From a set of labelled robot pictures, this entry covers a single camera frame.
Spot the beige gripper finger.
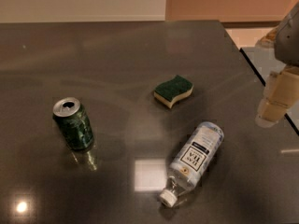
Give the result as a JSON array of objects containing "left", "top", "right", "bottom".
[{"left": 255, "top": 66, "right": 299, "bottom": 128}]

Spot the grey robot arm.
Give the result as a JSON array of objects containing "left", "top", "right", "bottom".
[{"left": 255, "top": 2, "right": 299, "bottom": 128}]

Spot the green soda can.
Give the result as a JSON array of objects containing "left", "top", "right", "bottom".
[{"left": 52, "top": 97, "right": 93, "bottom": 151}]

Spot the green and yellow sponge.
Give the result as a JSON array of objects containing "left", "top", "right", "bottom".
[{"left": 153, "top": 75, "right": 193, "bottom": 109}]

